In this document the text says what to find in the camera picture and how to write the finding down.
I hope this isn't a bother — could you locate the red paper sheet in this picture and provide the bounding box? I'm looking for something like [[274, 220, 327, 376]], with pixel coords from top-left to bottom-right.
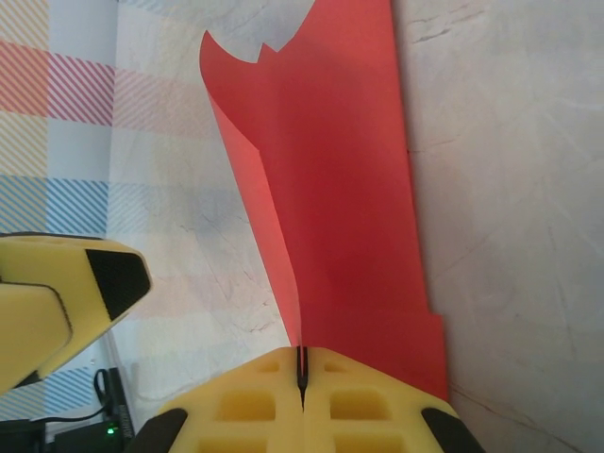
[[198, 0, 449, 402]]

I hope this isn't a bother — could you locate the black controller board green light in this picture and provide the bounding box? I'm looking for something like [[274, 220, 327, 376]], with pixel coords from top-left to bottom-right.
[[0, 414, 138, 453]]

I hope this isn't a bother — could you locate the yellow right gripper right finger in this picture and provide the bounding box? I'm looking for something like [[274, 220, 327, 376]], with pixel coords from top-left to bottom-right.
[[299, 346, 485, 453]]

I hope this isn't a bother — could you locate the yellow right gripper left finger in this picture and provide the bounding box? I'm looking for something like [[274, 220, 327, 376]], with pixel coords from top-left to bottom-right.
[[132, 346, 306, 453]]

